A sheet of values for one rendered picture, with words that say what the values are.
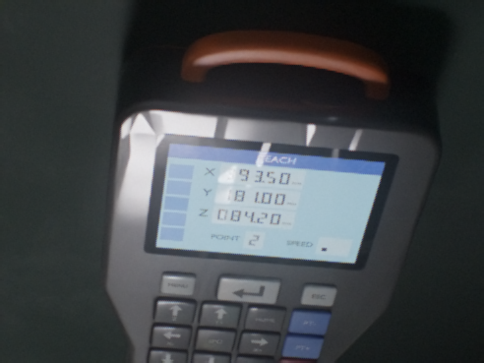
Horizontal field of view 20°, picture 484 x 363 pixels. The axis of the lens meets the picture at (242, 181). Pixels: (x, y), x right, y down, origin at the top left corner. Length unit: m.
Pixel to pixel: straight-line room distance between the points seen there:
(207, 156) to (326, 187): 0.03
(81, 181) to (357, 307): 0.09
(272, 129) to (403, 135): 0.03
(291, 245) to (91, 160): 0.06
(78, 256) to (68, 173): 0.04
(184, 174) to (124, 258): 0.04
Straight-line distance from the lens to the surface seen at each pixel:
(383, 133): 0.36
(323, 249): 0.40
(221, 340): 0.43
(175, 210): 0.38
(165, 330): 0.42
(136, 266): 0.40
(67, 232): 0.43
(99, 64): 0.38
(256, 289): 0.41
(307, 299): 0.41
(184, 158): 0.37
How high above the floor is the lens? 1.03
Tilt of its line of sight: 42 degrees down
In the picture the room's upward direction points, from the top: 180 degrees clockwise
